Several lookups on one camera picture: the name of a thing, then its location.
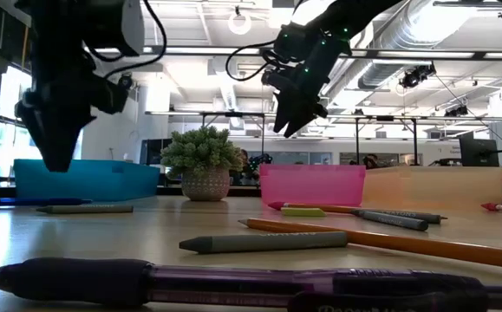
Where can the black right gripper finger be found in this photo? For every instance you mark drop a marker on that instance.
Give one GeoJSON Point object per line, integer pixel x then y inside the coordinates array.
{"type": "Point", "coordinates": [284, 110]}
{"type": "Point", "coordinates": [304, 117]}

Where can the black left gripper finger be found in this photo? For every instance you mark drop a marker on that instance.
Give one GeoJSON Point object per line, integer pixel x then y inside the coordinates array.
{"type": "Point", "coordinates": [55, 138]}

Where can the blue violet pen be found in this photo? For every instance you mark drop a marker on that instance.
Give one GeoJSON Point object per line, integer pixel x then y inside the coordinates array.
{"type": "Point", "coordinates": [29, 202]}

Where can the yellow eraser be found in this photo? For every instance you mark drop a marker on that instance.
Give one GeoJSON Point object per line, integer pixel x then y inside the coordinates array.
{"type": "Point", "coordinates": [302, 212]}

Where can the dark purple pen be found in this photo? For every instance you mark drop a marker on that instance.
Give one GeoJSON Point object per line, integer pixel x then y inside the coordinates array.
{"type": "Point", "coordinates": [81, 279]}

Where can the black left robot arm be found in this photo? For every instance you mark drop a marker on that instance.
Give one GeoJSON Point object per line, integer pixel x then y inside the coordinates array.
{"type": "Point", "coordinates": [73, 26]}

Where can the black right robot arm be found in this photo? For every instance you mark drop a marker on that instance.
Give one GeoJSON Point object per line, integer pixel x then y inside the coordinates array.
{"type": "Point", "coordinates": [363, 11]}

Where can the black background robot arm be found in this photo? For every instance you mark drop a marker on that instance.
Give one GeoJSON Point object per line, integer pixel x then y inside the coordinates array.
{"type": "Point", "coordinates": [259, 159]}

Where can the blue plastic bin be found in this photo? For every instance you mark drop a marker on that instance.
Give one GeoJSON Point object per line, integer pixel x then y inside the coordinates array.
{"type": "Point", "coordinates": [86, 182]}

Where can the large window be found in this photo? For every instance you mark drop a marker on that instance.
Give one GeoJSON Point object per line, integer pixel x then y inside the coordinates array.
{"type": "Point", "coordinates": [8, 86]}

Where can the pink plastic bin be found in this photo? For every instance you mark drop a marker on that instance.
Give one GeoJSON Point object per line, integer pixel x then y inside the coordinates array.
{"type": "Point", "coordinates": [311, 184]}

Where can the person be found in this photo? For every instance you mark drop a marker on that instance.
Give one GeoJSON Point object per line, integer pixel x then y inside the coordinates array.
{"type": "Point", "coordinates": [371, 161]}

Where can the green succulent in white pot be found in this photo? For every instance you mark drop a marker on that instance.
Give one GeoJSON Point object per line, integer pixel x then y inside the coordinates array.
{"type": "Point", "coordinates": [200, 151]}

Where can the dark background screen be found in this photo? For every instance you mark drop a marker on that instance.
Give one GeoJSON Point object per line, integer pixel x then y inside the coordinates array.
{"type": "Point", "coordinates": [151, 151]}

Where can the overhead light bar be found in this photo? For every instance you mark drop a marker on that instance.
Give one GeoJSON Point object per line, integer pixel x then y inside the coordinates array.
{"type": "Point", "coordinates": [428, 55]}

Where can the orange plastic bin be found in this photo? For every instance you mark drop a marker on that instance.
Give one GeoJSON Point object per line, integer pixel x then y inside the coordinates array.
{"type": "Point", "coordinates": [432, 186]}

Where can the black monitor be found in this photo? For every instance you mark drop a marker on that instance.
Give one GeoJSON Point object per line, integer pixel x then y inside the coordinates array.
{"type": "Point", "coordinates": [478, 152]}

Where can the black background gantry frame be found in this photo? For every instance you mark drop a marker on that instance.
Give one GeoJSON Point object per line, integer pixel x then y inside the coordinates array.
{"type": "Point", "coordinates": [233, 114]}

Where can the silver air duct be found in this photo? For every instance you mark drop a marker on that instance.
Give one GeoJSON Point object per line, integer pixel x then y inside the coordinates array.
{"type": "Point", "coordinates": [389, 65]}

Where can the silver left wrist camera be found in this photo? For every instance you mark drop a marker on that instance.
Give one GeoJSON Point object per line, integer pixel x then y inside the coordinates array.
{"type": "Point", "coordinates": [132, 26]}

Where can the small black ceiling camera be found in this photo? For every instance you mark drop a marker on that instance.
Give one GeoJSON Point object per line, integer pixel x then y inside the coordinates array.
{"type": "Point", "coordinates": [456, 112]}

